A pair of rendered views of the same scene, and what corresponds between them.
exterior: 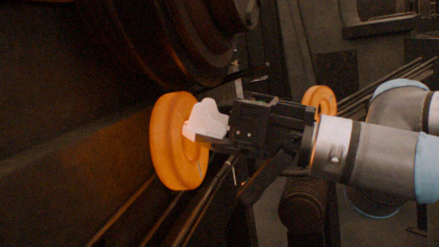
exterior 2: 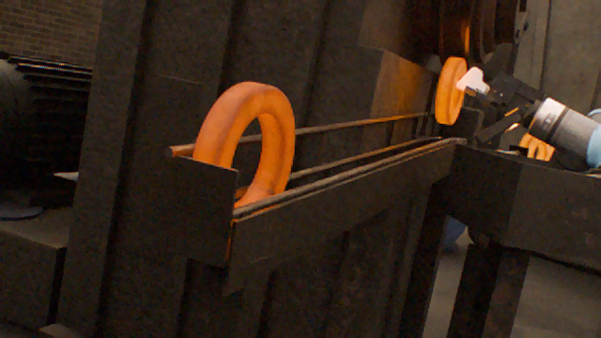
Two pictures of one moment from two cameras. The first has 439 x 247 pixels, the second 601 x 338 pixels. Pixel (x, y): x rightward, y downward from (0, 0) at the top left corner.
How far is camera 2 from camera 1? 1.12 m
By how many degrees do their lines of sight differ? 4
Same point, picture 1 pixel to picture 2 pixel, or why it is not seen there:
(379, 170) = (571, 133)
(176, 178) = (446, 106)
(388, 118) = not seen: hidden behind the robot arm
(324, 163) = (541, 122)
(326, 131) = (549, 104)
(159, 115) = (451, 65)
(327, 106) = (545, 153)
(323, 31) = not seen: hidden behind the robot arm
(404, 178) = (583, 141)
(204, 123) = (473, 81)
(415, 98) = not seen: outside the picture
